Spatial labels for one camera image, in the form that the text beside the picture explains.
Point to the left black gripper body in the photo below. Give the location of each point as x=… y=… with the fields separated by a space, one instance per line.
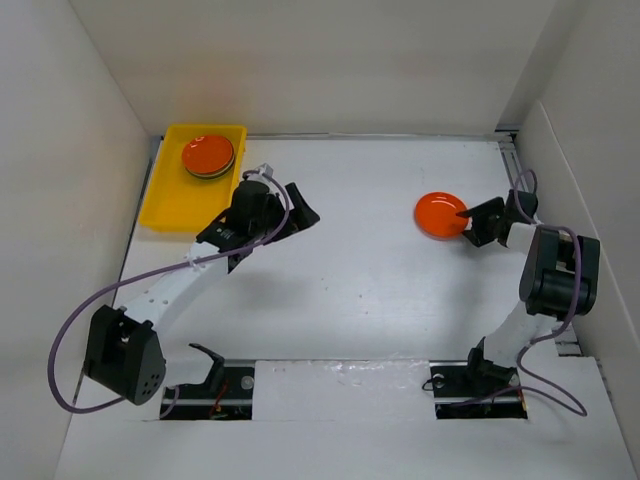
x=273 y=216

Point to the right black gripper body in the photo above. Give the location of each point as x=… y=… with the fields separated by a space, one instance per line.
x=484 y=226

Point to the orange plate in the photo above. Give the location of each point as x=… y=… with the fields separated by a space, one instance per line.
x=437 y=215
x=207 y=153

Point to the blue white patterned plate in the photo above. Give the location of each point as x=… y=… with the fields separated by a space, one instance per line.
x=213 y=174

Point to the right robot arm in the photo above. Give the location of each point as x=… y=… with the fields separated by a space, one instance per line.
x=559 y=281

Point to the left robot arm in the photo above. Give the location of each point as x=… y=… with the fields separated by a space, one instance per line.
x=124 y=352

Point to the yellow plastic bin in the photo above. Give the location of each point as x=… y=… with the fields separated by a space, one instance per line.
x=174 y=200

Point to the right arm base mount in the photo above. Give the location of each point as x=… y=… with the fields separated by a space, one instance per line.
x=458 y=397

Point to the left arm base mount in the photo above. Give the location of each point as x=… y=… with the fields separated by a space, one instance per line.
x=224 y=394

